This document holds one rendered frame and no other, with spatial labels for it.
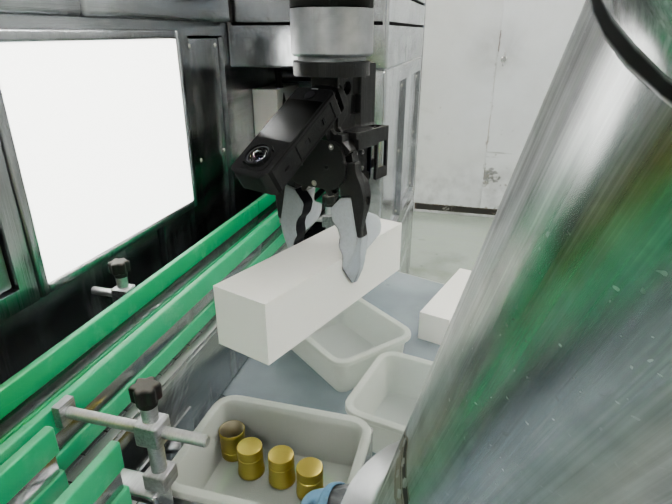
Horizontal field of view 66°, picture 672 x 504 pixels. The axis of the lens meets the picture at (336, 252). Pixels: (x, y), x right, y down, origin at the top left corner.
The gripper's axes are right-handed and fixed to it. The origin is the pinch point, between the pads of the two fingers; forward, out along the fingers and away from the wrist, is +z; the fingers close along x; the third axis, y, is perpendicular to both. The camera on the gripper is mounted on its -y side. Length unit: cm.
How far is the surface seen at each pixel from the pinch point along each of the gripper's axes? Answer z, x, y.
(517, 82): 8, 79, 339
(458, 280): 28, 7, 61
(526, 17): -33, 79, 339
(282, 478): 30.2, 4.7, -2.4
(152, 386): 8.3, 7.6, -16.5
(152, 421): 12.1, 7.8, -17.0
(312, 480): 28.4, 0.3, -1.8
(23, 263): 5.1, 38.7, -12.1
